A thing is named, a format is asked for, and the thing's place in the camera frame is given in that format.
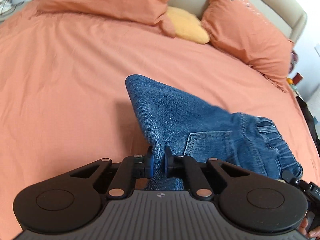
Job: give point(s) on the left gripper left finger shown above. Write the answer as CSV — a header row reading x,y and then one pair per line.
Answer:
x,y
73,199

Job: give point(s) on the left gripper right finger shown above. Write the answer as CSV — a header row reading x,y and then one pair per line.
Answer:
x,y
246,199

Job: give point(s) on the blue denim jeans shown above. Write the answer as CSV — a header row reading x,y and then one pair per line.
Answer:
x,y
169,117

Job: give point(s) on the orange bed sheet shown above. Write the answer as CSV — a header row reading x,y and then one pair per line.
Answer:
x,y
64,103

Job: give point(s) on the orange fruit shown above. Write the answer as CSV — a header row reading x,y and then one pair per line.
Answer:
x,y
289,81

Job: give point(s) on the red box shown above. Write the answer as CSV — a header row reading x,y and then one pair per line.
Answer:
x,y
297,78

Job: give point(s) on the purple plush bear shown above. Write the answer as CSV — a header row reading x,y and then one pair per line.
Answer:
x,y
294,61

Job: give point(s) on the right orange pillow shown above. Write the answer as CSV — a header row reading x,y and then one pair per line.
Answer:
x,y
246,34

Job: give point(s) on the yellow cushion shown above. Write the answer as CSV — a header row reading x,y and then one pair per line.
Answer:
x,y
187,26

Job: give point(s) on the white cloth on nightstand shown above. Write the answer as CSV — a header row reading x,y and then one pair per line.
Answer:
x,y
5,6

